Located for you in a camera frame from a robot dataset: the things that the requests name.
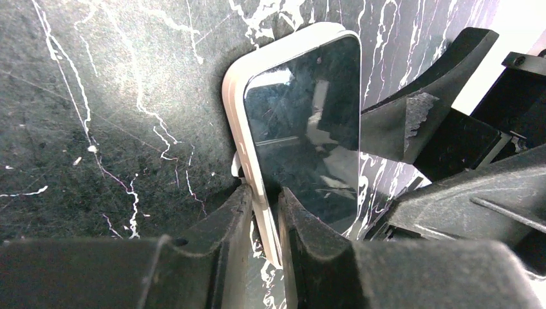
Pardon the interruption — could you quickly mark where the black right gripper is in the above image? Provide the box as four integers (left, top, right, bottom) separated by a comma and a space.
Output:
360, 27, 545, 276

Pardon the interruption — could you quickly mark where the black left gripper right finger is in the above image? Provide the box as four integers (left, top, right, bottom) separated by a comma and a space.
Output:
278, 188, 542, 308

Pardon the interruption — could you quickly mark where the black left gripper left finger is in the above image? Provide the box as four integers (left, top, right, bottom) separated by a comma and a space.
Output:
1, 185, 252, 308

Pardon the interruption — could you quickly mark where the beige phone case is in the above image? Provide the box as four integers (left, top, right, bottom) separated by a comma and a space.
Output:
221, 22, 362, 268

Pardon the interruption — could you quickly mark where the purple-edged smartphone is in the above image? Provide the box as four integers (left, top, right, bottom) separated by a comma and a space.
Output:
244, 35, 361, 232

